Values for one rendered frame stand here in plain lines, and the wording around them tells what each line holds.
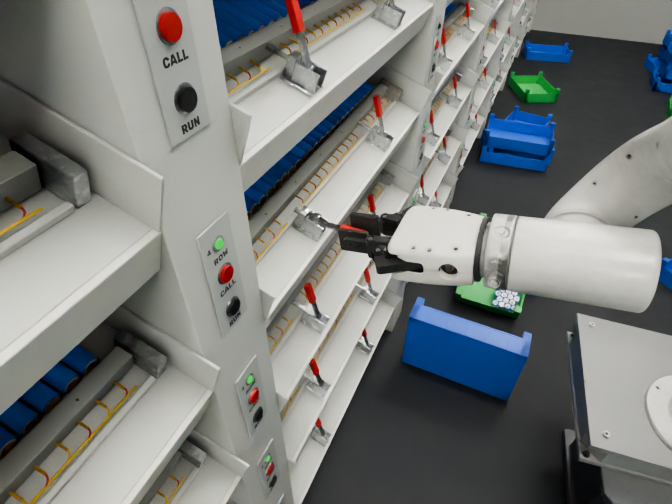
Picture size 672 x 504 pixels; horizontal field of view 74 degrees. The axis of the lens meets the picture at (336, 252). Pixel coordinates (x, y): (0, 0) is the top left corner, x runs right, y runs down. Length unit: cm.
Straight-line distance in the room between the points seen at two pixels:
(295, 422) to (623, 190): 64
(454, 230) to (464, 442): 82
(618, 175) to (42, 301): 53
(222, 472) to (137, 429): 21
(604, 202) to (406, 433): 83
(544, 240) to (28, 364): 44
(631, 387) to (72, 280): 96
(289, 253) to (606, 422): 66
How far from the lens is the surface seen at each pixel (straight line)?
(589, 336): 109
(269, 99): 47
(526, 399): 138
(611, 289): 50
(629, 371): 108
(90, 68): 29
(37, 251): 32
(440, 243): 51
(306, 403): 90
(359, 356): 120
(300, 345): 73
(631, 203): 59
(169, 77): 31
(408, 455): 122
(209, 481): 64
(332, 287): 80
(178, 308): 39
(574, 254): 49
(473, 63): 166
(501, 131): 244
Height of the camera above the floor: 110
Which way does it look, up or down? 41 degrees down
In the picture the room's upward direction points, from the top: straight up
